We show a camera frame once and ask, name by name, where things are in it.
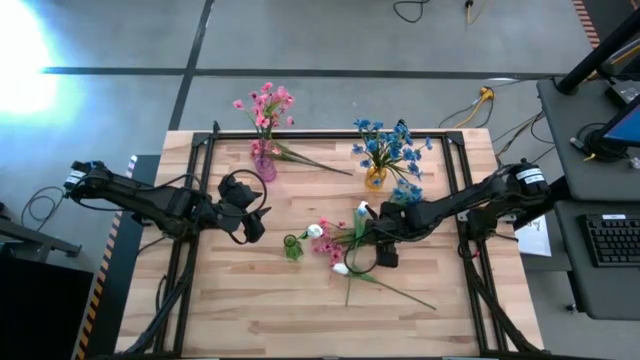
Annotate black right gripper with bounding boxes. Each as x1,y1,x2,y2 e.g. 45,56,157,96
366,201,420,269

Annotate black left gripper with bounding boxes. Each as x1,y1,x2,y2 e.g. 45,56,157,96
199,172,272,245

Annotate blue artificial flower bunch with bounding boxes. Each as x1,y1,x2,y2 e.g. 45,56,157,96
351,118,396,171
389,178,425,207
389,119,434,182

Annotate pink artificial flowers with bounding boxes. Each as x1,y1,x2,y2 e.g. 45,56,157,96
289,223,325,251

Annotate purple glass vase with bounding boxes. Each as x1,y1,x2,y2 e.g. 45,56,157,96
253,152,278,184

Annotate yellow glass vase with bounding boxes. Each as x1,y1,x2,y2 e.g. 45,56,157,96
363,164,389,192

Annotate green glass vase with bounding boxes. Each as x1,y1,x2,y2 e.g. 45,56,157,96
282,233,305,263

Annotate black mat with hazard stripe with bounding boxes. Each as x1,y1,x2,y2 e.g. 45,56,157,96
74,153,164,360

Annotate white paper sheet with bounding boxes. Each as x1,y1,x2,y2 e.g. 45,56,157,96
514,214,552,258

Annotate grey desk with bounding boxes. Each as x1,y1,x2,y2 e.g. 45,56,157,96
553,199,640,321
536,74,640,202

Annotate grey metal stand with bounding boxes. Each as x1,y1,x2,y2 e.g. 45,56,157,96
0,202,83,257

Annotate black keyboard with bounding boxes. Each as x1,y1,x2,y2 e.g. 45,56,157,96
578,213,640,269

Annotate black cabinet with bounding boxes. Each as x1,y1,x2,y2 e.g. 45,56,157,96
0,252,95,360

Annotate monitor with blue screen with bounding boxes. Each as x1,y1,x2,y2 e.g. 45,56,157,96
583,93,640,162

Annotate dark mat red-white stripe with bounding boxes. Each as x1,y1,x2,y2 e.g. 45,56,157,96
571,0,640,50

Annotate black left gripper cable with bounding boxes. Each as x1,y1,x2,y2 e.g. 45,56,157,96
214,168,269,246

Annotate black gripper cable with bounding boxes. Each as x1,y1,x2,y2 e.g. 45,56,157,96
214,168,269,246
344,239,381,275

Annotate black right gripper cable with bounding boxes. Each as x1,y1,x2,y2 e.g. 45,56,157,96
344,239,381,275

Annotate black table frame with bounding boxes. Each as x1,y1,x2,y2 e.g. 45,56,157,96
115,121,549,359

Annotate yellow cable with plug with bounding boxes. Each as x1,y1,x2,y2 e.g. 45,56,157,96
452,86,496,129

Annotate black floor cable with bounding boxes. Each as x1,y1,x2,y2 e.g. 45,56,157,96
392,0,432,24

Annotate black frame post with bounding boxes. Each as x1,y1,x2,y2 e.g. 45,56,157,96
556,8,640,96

